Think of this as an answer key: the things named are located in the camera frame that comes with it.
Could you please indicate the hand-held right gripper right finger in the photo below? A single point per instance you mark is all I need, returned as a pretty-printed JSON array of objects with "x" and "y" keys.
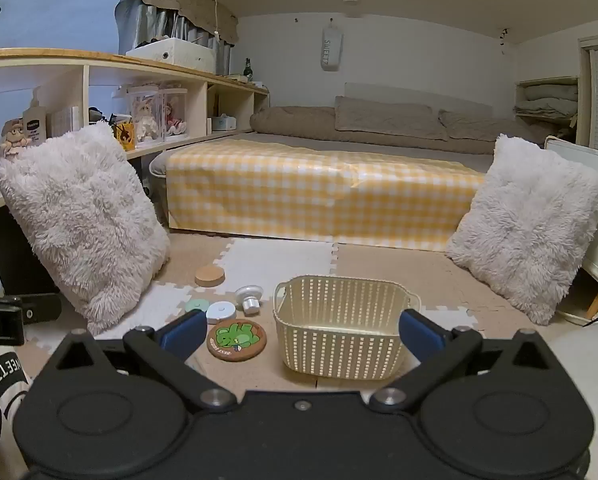
[{"x": 420, "y": 332}]

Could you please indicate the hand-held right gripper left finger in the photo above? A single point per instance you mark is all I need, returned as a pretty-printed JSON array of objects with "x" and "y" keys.
[{"x": 184, "y": 332}]

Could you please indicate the cork coaster with green frog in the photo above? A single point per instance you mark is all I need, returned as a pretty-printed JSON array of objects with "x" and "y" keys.
[{"x": 236, "y": 340}]

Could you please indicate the cream plastic slotted basket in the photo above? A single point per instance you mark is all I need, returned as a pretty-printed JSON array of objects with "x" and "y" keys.
[{"x": 339, "y": 340}]

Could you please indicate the round pale green case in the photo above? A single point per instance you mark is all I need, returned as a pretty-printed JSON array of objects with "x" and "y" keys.
[{"x": 196, "y": 305}]

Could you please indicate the round white plastic case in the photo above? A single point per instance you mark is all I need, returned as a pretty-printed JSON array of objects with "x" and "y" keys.
[{"x": 221, "y": 311}]

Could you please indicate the round wooden coaster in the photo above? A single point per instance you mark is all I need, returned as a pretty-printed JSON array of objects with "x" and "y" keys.
[{"x": 210, "y": 275}]

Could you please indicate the white and silver knob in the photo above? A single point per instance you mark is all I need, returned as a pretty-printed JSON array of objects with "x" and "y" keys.
[{"x": 249, "y": 294}]

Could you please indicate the foam puzzle floor mat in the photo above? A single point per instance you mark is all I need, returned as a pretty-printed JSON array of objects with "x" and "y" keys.
[{"x": 379, "y": 265}]

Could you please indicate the fluffy white pillow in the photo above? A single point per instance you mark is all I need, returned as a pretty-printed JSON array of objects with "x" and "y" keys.
[
  {"x": 529, "y": 225},
  {"x": 79, "y": 220}
]

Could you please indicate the grey mattress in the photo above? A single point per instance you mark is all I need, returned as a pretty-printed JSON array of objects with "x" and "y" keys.
[{"x": 404, "y": 152}]

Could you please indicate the yellow checkered cover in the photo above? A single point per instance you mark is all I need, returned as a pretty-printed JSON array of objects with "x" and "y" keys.
[{"x": 304, "y": 190}]

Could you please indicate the cartoon figurine with glasses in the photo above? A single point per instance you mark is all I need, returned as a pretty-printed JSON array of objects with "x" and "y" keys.
[{"x": 14, "y": 137}]

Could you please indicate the yellow box with rabbit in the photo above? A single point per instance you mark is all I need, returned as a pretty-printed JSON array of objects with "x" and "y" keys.
[{"x": 124, "y": 136}]

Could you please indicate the white pump lotion bottle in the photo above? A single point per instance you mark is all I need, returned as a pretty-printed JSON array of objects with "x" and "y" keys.
[{"x": 34, "y": 122}]

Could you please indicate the beige bed pillow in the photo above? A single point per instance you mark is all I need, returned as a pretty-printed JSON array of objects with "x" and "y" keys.
[
  {"x": 389, "y": 117},
  {"x": 494, "y": 127}
]

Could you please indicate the clear case with cream doll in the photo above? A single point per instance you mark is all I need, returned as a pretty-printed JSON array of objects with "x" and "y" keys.
[{"x": 146, "y": 115}]

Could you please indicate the long brown bolster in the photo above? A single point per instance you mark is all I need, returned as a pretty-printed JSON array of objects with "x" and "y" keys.
[{"x": 294, "y": 120}]

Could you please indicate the green glass bottle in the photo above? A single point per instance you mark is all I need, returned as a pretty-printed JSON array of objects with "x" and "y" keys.
[{"x": 248, "y": 70}]

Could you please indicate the long wooden shelf unit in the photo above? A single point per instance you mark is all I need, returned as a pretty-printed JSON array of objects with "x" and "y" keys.
[{"x": 144, "y": 64}]

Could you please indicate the white storage box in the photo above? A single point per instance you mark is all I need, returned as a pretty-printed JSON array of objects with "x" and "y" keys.
[{"x": 179, "y": 52}]

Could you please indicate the white hanging pouch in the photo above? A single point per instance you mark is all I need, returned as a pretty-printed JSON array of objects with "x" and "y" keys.
[{"x": 332, "y": 47}]

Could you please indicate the silver curtain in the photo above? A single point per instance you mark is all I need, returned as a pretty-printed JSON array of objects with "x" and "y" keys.
[{"x": 144, "y": 20}]

